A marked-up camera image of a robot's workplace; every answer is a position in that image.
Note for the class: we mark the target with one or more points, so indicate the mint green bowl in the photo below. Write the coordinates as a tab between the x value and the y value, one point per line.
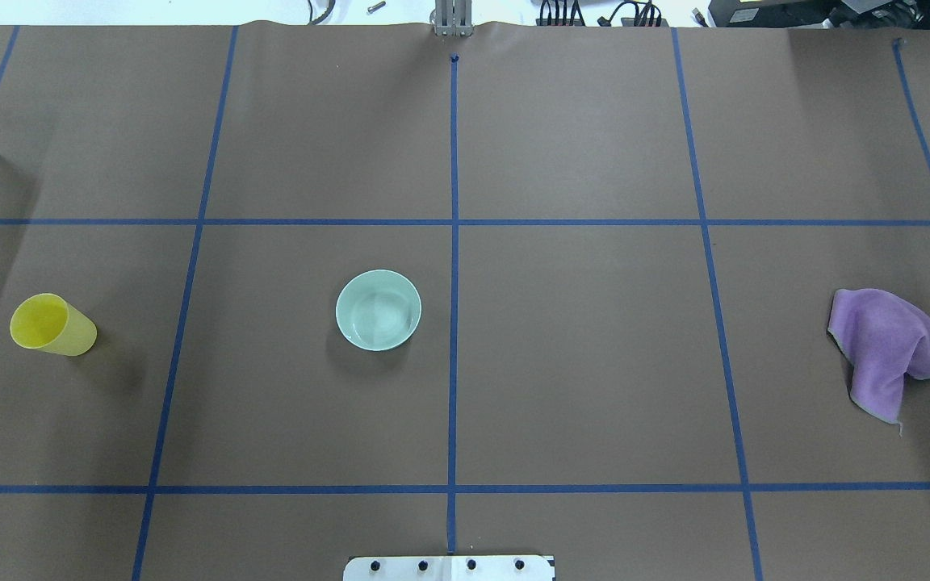
378	310

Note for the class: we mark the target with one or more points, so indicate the purple microfiber cloth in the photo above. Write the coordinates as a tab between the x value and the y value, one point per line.
885	340

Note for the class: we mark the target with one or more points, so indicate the yellow plastic cup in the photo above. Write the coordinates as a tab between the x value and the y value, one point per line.
49	324

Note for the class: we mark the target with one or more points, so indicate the aluminium frame post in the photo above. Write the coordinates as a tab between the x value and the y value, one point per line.
452	18

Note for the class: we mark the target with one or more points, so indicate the white pedestal base plate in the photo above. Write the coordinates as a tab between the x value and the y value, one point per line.
452	567

